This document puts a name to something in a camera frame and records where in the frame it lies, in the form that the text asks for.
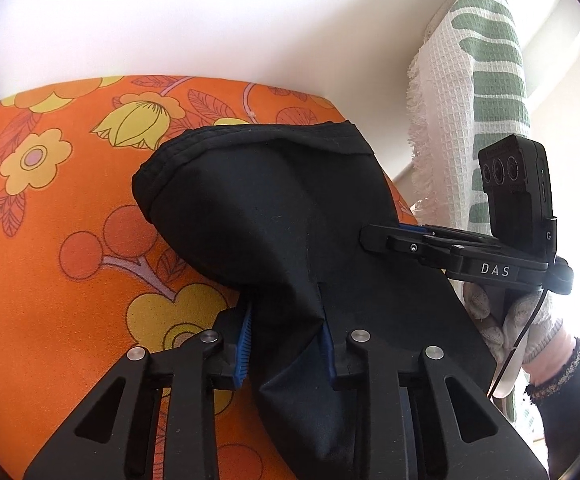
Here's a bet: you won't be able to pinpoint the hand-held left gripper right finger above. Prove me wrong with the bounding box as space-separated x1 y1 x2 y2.
320 324 550 480

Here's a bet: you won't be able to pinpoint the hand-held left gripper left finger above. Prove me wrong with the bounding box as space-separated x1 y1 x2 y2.
22 305 255 480

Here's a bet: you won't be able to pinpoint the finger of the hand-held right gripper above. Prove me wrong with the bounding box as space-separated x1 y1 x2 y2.
360 223 501 267

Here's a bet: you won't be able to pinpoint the black pants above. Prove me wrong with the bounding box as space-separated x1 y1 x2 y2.
132 121 495 480

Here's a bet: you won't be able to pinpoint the person's right forearm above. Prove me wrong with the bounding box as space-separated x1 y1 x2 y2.
517 320 580 480

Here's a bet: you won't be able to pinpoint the person's right hand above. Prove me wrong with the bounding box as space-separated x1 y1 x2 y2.
462 280 564 397

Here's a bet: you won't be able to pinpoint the green white patterned blanket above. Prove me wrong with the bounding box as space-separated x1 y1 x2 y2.
406 0 545 441

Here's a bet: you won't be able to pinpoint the orange floral bed sheet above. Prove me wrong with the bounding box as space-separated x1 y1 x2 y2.
0 75 421 480

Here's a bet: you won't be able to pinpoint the black cable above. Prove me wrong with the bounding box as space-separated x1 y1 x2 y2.
487 215 559 401

